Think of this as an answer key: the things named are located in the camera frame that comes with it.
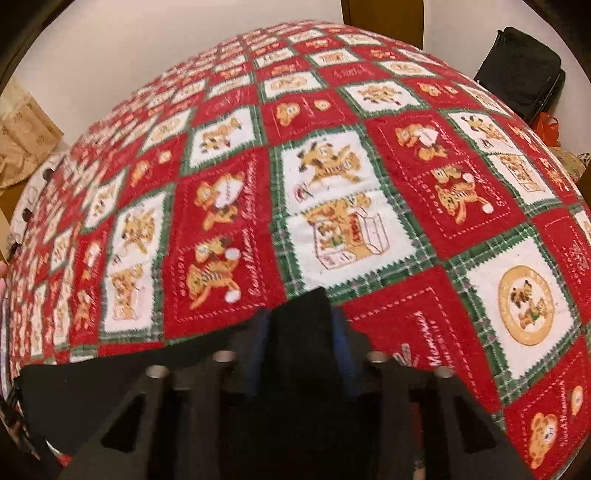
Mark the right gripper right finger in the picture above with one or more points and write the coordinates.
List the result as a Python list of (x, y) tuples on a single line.
[(430, 425)]

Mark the white patterned pillow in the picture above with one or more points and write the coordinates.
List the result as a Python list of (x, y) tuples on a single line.
[(28, 199)]

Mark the beige patterned curtain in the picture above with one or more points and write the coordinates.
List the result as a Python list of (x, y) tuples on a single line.
[(28, 135)]

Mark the red patchwork bear bedspread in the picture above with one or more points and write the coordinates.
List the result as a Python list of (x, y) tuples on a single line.
[(299, 156)]

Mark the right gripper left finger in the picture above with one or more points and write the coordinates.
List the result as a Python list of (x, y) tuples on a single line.
[(139, 439)]

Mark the orange plastic bag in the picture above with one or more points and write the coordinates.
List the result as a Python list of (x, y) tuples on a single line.
[(546, 127)]

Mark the brown wooden door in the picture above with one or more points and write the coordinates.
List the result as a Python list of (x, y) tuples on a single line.
[(399, 19)]

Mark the black suitcase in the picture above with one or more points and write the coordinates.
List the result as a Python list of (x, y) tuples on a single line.
[(522, 72)]

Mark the black pants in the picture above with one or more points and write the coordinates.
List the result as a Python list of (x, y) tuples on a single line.
[(292, 393)]

